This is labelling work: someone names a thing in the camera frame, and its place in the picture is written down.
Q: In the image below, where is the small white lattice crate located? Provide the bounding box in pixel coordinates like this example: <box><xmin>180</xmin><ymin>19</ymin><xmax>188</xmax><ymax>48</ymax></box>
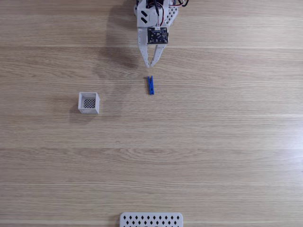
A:
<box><xmin>78</xmin><ymin>91</ymin><xmax>100</xmax><ymax>115</ymax></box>

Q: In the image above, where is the white plate with diamond holes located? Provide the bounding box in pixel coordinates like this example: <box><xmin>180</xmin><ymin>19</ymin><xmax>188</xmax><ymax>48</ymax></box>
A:
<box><xmin>119</xmin><ymin>212</ymin><xmax>184</xmax><ymax>227</ymax></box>

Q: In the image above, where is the black camera circuit board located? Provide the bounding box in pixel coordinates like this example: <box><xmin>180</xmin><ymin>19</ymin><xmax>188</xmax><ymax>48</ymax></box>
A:
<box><xmin>147</xmin><ymin>26</ymin><xmax>169</xmax><ymax>45</ymax></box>

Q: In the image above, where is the red white black camera cable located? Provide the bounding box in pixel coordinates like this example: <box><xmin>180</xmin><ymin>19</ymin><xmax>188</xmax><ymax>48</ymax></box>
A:
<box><xmin>153</xmin><ymin>0</ymin><xmax>167</xmax><ymax>30</ymax></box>

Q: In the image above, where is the white perforated base plate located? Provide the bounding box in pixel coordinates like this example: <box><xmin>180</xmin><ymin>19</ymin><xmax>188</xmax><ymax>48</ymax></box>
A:
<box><xmin>165</xmin><ymin>5</ymin><xmax>179</xmax><ymax>26</ymax></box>

